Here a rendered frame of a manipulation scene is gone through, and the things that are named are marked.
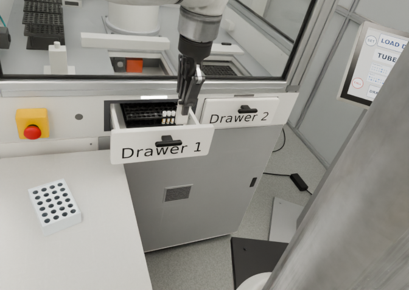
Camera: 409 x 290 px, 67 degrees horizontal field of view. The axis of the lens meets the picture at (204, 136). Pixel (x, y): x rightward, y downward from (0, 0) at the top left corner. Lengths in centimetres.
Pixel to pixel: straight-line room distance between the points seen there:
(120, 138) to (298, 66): 65
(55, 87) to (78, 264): 45
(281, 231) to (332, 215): 165
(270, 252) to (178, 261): 89
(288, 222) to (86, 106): 140
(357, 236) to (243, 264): 57
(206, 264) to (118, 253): 95
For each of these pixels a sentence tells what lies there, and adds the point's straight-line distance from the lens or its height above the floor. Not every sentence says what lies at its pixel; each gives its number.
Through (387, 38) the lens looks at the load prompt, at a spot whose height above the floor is 117.
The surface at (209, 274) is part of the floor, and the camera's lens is 166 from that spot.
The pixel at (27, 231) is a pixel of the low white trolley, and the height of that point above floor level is 76.
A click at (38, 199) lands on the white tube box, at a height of 78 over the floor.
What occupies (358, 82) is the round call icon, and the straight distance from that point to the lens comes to 129.
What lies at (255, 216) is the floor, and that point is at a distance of 195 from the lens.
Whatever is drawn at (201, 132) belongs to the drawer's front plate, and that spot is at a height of 91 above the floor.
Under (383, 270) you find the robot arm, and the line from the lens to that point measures 26.
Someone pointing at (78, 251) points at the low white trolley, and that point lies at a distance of 79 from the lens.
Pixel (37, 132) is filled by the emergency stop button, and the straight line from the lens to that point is 90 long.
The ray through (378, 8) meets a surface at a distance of 234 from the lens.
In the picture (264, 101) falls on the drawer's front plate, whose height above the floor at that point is 92.
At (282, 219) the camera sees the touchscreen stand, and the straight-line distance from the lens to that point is 196.
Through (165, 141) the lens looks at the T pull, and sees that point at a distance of 82.
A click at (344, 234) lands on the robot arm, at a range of 25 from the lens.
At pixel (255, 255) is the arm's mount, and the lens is 82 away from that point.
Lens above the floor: 143
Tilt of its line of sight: 37 degrees down
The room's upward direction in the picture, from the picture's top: 14 degrees clockwise
